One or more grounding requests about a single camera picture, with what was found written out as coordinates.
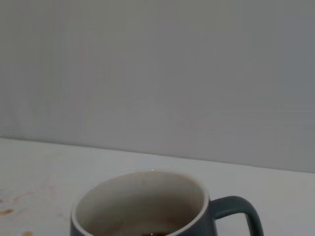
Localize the dark grey ceramic cup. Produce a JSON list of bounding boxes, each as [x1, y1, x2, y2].
[[70, 170, 264, 236]]

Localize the dark coffee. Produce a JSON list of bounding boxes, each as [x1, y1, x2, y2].
[[137, 230, 180, 236]]

